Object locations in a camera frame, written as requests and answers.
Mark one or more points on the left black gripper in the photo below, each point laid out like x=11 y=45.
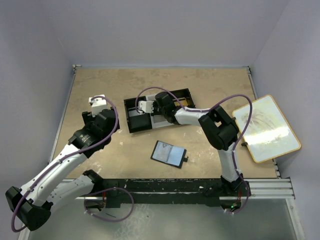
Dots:
x=86 y=116

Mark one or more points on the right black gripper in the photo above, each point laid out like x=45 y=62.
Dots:
x=155 y=108

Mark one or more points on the black and white organizer tray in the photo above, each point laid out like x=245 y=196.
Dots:
x=138 y=122

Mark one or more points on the black leather card holder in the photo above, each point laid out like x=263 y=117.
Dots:
x=169 y=154

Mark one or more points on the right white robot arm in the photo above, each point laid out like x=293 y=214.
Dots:
x=219 y=128

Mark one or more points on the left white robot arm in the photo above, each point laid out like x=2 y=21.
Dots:
x=32 y=202

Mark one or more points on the gold credit card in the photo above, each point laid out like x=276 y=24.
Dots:
x=183 y=101

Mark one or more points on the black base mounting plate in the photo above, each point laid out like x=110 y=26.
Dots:
x=191 y=191

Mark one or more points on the white board with wood rim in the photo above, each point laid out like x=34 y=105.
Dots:
x=268 y=134

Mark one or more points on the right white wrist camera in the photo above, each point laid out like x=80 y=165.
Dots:
x=146 y=106

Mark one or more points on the aluminium frame rail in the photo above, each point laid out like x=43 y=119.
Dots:
x=179 y=209

